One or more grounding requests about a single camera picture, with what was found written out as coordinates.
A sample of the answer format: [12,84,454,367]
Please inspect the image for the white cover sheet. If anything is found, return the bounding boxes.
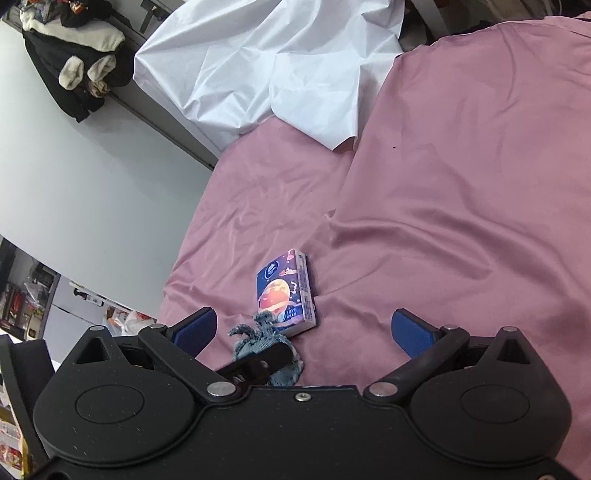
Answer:
[134,0,407,152]

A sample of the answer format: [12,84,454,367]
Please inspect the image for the blue printed tissue pack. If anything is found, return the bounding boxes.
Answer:
[256,248,318,338]

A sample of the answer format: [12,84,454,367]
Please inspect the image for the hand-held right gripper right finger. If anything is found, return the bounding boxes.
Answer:
[362,309,533,400]

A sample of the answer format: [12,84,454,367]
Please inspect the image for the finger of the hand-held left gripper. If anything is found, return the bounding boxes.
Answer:
[215,344,296,387]

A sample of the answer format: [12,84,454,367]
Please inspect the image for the pink bed sheet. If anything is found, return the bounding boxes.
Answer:
[156,11,591,394]

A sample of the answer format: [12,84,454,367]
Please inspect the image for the black and white hanging coat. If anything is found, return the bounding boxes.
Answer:
[18,0,135,123]

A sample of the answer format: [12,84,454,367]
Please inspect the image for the small grey knit item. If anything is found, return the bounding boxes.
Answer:
[225,310,306,387]

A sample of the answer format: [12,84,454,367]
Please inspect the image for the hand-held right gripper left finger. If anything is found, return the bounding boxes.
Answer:
[69,308,236,400]

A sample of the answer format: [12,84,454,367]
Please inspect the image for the white cabinet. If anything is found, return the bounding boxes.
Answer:
[44,272,160,366]

